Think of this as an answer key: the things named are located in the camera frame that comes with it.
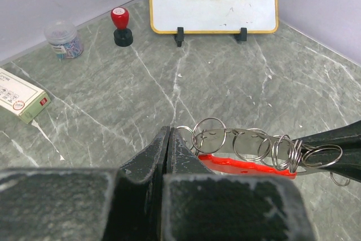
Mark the red handled metal key holder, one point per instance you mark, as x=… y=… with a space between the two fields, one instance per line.
x=248 y=151

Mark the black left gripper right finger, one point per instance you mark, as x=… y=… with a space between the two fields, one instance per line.
x=200 y=205

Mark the yellow framed whiteboard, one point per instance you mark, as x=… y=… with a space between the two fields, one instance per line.
x=214 y=16

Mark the black whiteboard foot left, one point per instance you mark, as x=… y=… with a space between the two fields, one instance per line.
x=179 y=36

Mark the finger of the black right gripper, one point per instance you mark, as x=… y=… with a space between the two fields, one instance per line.
x=336 y=151

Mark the black whiteboard foot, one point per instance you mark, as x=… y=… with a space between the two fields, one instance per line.
x=179 y=36
x=242 y=35

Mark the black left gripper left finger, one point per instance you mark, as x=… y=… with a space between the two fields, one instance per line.
x=121 y=203

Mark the black whiteboard foot right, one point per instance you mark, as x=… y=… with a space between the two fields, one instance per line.
x=242 y=35

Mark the clear paperclip jar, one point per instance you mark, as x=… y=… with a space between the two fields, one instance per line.
x=64 y=39

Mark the white green staple box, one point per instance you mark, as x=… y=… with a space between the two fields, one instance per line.
x=21 y=98

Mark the red black stamp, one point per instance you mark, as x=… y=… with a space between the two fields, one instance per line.
x=123 y=36

